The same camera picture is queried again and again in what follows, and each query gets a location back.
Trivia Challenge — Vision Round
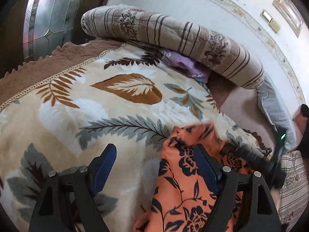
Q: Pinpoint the orange black floral garment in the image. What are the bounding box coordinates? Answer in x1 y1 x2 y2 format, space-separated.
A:
133 122 253 231

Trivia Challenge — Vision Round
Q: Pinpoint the striped beige cloth at right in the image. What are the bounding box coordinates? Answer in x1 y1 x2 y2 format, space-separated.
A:
278 150 308 231

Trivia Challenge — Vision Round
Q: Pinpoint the grey pillow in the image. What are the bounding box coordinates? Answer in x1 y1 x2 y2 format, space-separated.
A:
256 73 297 151

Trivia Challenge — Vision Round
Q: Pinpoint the mauve bed sheet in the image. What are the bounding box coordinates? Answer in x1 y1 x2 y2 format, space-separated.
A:
207 72 275 149

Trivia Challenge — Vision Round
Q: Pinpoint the cream leaf-pattern blanket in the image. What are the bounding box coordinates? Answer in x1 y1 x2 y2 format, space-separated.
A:
1 40 271 231

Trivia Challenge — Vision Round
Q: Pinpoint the beige striped rolled quilt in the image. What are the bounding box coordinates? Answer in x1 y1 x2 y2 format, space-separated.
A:
81 5 265 90

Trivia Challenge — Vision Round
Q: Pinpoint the purple cloth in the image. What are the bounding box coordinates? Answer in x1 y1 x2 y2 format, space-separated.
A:
159 49 211 83

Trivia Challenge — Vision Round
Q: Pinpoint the glass panel door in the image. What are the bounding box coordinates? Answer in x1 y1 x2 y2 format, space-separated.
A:
23 0 86 62

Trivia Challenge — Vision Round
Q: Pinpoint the beige wall switch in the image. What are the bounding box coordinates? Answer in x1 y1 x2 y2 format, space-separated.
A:
260 9 281 34

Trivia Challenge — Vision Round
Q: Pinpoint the framed wall picture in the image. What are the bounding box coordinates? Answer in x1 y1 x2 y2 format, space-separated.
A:
272 0 304 37

